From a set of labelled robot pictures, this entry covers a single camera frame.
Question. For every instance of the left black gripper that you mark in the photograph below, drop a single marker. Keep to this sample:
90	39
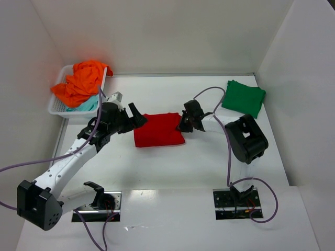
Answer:
130	120

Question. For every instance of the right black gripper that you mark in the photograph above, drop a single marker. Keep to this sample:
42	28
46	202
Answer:
187	121

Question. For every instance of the red t shirt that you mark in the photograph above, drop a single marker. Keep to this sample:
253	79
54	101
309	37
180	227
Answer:
159	130

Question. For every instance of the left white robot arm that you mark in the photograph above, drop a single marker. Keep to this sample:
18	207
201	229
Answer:
42	201

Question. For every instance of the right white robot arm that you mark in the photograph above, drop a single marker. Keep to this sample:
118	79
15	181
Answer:
246	143

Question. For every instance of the teal t shirt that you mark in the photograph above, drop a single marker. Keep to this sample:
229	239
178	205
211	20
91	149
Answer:
89	105

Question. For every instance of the folded green t shirt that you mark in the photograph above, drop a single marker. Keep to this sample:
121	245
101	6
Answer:
244	99

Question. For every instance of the orange t shirt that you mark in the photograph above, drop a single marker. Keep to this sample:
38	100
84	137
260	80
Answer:
87	77

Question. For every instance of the white plastic basket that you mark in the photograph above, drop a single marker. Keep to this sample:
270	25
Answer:
57	107

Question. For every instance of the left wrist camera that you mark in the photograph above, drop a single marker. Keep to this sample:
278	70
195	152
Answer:
116	98

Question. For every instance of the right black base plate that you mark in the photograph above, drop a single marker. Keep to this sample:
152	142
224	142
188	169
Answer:
227	207

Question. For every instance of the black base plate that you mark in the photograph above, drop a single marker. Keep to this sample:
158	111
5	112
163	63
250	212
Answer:
227	207
110	208

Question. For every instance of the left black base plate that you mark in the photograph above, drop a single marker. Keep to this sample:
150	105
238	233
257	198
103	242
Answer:
110	208

